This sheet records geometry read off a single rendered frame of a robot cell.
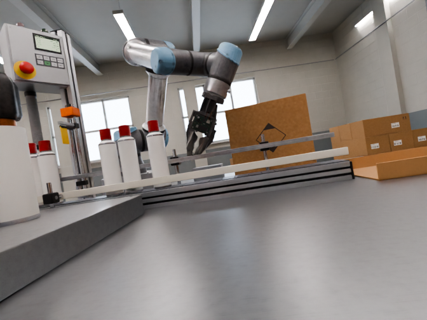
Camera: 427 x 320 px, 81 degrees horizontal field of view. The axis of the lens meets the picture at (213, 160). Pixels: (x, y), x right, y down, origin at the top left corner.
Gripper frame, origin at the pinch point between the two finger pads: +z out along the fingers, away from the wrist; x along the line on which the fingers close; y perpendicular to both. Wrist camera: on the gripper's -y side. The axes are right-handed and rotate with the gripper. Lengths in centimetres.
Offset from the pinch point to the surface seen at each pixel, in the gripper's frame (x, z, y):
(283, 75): 71, -211, -589
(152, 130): -13.0, -3.9, 5.8
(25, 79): -59, -4, 1
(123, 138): -20.1, 1.3, 7.1
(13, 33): -68, -16, 1
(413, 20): 220, -307, -385
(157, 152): -9.0, 1.6, 6.9
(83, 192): -25.1, 20.2, 9.6
